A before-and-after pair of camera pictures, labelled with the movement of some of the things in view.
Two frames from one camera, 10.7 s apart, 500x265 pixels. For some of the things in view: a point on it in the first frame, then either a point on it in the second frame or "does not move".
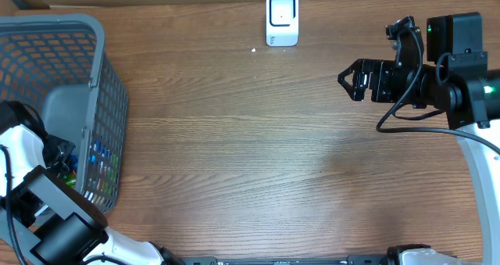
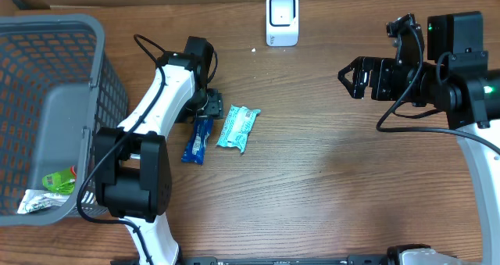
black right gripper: [380, 68] does not move
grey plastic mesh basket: [58, 65] does not move
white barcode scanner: [282, 19] does not move
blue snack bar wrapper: [73, 162] to [194, 148]
